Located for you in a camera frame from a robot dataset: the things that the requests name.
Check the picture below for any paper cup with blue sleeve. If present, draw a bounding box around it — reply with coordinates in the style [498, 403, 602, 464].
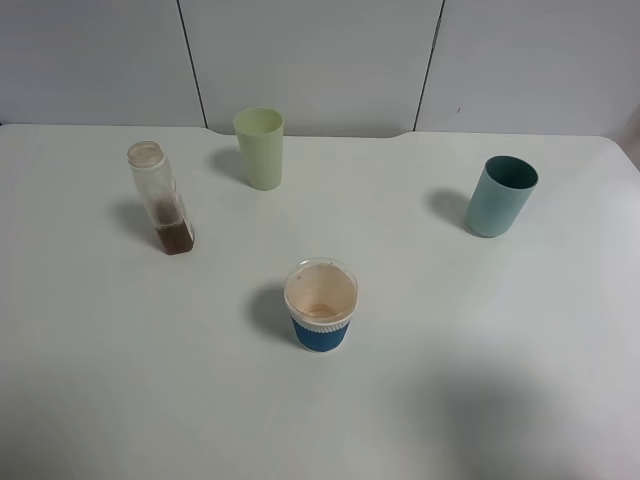
[283, 258, 359, 353]

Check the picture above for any light green plastic cup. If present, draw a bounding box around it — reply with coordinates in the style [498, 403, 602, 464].
[233, 108, 284, 191]

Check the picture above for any teal plastic cup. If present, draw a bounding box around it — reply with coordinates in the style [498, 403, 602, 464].
[465, 155, 539, 238]

